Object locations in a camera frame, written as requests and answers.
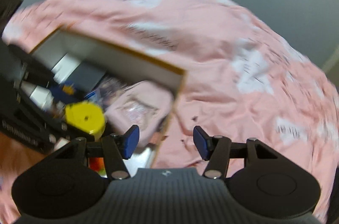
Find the orange cardboard box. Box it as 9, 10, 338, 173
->
31, 28, 185, 174

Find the pink bed quilt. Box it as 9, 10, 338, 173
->
5, 0, 338, 223

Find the white booklet in box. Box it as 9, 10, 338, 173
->
52, 54, 81, 83

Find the yellow round plush toy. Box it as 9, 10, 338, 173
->
64, 101, 106, 141

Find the brown dog plush toy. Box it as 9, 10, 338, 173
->
48, 81, 80, 118

